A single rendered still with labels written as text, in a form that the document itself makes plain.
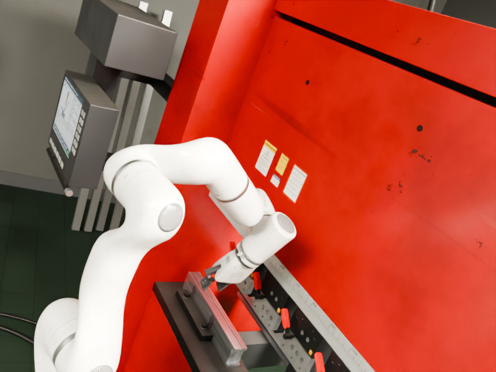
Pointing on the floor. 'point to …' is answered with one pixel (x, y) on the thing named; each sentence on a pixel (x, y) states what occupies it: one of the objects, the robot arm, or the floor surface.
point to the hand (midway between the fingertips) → (213, 283)
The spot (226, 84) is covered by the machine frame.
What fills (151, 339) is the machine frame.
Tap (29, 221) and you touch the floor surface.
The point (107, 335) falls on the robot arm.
